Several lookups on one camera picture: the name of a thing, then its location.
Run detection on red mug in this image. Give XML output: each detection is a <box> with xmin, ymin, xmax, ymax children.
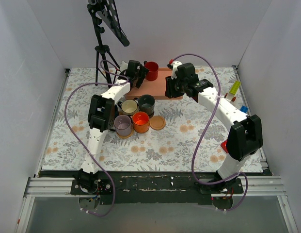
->
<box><xmin>144</xmin><ymin>61</ymin><xmax>159</xmax><ymax>81</ymax></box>

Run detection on dark green mug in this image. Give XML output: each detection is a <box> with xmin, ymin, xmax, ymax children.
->
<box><xmin>138</xmin><ymin>95</ymin><xmax>155</xmax><ymax>117</ymax></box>

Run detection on light wooden coaster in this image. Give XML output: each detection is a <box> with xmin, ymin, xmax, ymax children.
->
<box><xmin>150</xmin><ymin>116</ymin><xmax>166</xmax><ymax>131</ymax></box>

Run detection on cream enamel mug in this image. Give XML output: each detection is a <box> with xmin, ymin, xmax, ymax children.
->
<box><xmin>117</xmin><ymin>100</ymin><xmax>139</xmax><ymax>116</ymax></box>

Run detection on orange mug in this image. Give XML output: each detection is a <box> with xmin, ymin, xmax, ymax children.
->
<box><xmin>132</xmin><ymin>112</ymin><xmax>150</xmax><ymax>133</ymax></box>

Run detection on grey lilac mug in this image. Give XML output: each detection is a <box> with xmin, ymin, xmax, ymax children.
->
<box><xmin>110</xmin><ymin>115</ymin><xmax>132</xmax><ymax>136</ymax></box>

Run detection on woven cork coaster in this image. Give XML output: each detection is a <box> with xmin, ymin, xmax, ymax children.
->
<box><xmin>116</xmin><ymin>129</ymin><xmax>134</xmax><ymax>139</ymax></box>

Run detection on dark blue mug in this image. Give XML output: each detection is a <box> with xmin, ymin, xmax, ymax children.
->
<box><xmin>114</xmin><ymin>105</ymin><xmax>119</xmax><ymax>118</ymax></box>

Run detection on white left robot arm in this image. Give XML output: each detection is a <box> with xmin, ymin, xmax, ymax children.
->
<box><xmin>81</xmin><ymin>60</ymin><xmax>149</xmax><ymax>174</ymax></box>

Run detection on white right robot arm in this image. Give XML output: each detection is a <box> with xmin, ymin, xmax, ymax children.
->
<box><xmin>165</xmin><ymin>60</ymin><xmax>263</xmax><ymax>193</ymax></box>

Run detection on pink serving tray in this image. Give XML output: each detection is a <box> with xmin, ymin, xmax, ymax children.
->
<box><xmin>125</xmin><ymin>68</ymin><xmax>183</xmax><ymax>100</ymax></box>

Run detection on toy brick car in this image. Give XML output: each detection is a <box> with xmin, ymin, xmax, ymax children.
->
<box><xmin>224</xmin><ymin>81</ymin><xmax>241</xmax><ymax>102</ymax></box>

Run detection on floral table mat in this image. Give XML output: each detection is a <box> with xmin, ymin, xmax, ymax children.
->
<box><xmin>42</xmin><ymin>68</ymin><xmax>228</xmax><ymax>172</ymax></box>

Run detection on blue green toy bricks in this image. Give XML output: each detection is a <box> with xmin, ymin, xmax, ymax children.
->
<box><xmin>240</xmin><ymin>105</ymin><xmax>249</xmax><ymax>114</ymax></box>

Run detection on black music stand tripod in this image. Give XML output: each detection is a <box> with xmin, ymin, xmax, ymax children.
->
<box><xmin>86</xmin><ymin>0</ymin><xmax>130</xmax><ymax>89</ymax></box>

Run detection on red toy brick window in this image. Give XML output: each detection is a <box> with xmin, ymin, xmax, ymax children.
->
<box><xmin>221</xmin><ymin>140</ymin><xmax>228</xmax><ymax>153</ymax></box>

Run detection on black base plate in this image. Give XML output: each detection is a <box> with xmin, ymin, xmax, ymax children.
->
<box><xmin>39</xmin><ymin>170</ymin><xmax>266</xmax><ymax>205</ymax></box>

